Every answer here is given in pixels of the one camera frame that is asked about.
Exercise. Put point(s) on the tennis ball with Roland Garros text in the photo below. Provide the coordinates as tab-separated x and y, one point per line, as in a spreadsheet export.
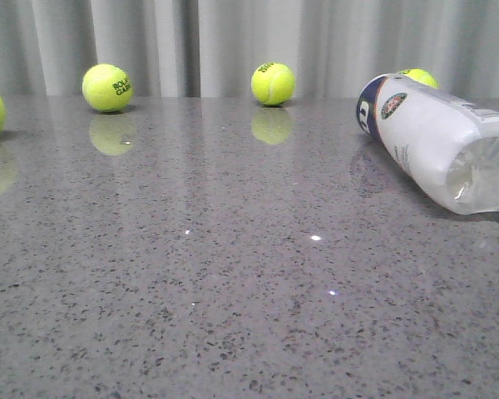
107	88

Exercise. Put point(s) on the right tennis ball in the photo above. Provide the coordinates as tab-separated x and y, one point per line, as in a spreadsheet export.
420	75

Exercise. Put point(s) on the white blue tennis ball can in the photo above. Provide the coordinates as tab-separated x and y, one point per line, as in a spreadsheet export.
449	146

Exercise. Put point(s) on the grey pleated curtain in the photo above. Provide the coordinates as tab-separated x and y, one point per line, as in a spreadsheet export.
211	48

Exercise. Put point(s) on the centre tennis ball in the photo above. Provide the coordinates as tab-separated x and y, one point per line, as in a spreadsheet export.
272	83

